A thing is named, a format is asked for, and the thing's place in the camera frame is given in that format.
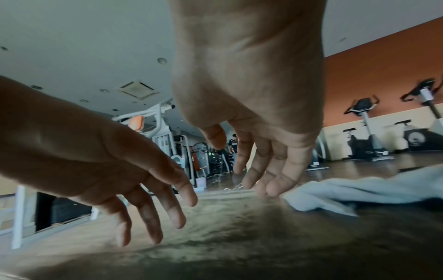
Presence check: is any person's left hand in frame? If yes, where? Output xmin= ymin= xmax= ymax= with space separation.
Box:
xmin=0 ymin=76 xmax=199 ymax=248

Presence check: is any heap of grey towels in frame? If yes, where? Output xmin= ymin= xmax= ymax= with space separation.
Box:
xmin=281 ymin=164 xmax=443 ymax=217

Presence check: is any black elliptical trainer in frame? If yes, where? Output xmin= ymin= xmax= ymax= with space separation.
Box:
xmin=306 ymin=128 xmax=331 ymax=172

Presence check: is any looped white cable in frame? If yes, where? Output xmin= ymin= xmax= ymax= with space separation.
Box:
xmin=207 ymin=173 xmax=245 ymax=192

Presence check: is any black gym equipment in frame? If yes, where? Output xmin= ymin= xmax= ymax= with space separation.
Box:
xmin=342 ymin=95 xmax=397 ymax=162

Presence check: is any orange padded gym machine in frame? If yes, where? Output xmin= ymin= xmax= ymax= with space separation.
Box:
xmin=111 ymin=101 xmax=194 ymax=192

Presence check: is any grey weight machine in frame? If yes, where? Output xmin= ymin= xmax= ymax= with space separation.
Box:
xmin=171 ymin=134 xmax=197 ymax=191

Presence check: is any grey machine red pad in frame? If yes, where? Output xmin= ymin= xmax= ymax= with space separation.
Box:
xmin=192 ymin=141 xmax=211 ymax=179

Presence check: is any black exercise bike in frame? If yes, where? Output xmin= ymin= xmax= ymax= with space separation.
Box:
xmin=394 ymin=77 xmax=443 ymax=154

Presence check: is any person's right hand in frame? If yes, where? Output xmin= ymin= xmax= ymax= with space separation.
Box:
xmin=168 ymin=0 xmax=328 ymax=197

